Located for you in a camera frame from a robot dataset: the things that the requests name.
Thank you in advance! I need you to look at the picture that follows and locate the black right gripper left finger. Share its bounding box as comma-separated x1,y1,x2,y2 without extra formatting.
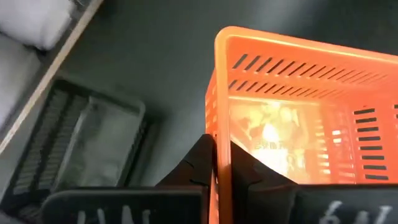
39,133,216,224

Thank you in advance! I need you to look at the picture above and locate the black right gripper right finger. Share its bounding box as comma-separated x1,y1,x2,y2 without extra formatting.
229,141,398,224

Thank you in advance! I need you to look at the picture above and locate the black table mat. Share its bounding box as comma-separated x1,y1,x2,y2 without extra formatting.
0,0,398,191

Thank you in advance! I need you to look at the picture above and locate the black slotted plastic basket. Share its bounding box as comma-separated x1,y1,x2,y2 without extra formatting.
0,77,149,219

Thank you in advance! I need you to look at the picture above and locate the red slotted plastic basket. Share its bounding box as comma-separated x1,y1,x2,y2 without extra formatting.
205,25,398,224

